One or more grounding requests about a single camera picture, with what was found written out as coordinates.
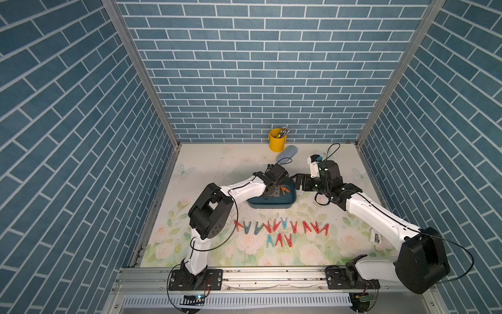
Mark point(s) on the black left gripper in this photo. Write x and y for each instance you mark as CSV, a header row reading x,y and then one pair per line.
x,y
276,193

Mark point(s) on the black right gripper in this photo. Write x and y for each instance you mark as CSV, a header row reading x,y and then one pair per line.
x,y
306,178

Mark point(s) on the teal plastic storage box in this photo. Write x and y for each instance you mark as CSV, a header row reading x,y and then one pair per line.
x,y
282,202

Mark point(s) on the red clothespin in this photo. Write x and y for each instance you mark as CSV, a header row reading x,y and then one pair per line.
x,y
315,227
325,229
294,226
307,227
276,225
268,227
238,225

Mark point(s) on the teal clothespin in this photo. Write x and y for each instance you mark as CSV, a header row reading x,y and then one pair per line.
x,y
284,223

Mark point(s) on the grey-teal clothespin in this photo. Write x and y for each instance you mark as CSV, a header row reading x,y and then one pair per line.
x,y
246,227
258,228

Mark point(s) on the red clothespin second row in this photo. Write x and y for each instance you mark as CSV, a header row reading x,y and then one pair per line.
x,y
279,241
288,239

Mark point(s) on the teal clothespin second row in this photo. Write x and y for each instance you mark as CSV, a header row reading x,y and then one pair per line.
x,y
270,242

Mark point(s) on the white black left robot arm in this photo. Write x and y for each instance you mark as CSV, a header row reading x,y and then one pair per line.
x,y
210,212

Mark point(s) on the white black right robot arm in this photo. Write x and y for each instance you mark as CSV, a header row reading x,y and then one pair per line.
x,y
421,261

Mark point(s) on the orange clothespin in box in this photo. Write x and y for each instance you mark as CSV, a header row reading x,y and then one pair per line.
x,y
284,190

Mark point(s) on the grey fabric glasses case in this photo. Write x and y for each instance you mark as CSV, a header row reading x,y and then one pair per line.
x,y
286,156

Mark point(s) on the yellow metal bucket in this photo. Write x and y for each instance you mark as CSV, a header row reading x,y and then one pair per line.
x,y
276,145

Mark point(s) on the pens in bucket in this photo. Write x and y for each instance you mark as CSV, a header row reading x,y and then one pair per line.
x,y
282,133

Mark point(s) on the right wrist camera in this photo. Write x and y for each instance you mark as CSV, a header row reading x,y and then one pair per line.
x,y
313,165

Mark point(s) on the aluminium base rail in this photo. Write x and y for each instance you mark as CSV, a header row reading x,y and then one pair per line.
x,y
259,279

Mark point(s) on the right aluminium corner post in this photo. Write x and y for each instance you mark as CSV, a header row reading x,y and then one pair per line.
x,y
429,16

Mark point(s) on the aluminium corner post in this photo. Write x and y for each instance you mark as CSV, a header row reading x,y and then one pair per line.
x,y
429,16
121,28

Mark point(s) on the left aluminium corner post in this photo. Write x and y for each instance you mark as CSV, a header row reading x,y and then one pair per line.
x,y
121,28

